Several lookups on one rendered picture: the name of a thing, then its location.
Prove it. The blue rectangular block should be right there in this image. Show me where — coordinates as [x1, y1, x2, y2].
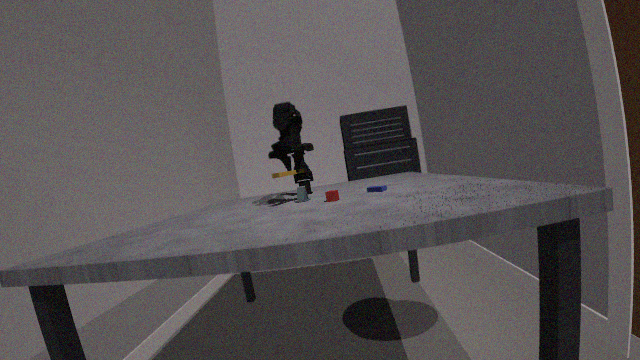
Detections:
[367, 186, 387, 192]

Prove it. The red block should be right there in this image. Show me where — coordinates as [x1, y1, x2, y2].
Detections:
[325, 190, 339, 202]

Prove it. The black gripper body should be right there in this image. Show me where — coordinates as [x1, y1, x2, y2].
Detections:
[268, 132, 314, 159]

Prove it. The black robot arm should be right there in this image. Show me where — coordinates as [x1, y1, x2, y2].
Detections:
[271, 101, 314, 194]

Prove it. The yellow bar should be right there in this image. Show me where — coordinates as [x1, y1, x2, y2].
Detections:
[272, 169, 305, 178]

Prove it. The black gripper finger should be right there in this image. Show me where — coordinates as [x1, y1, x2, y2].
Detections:
[277, 156, 291, 171]
[291, 153, 305, 172]

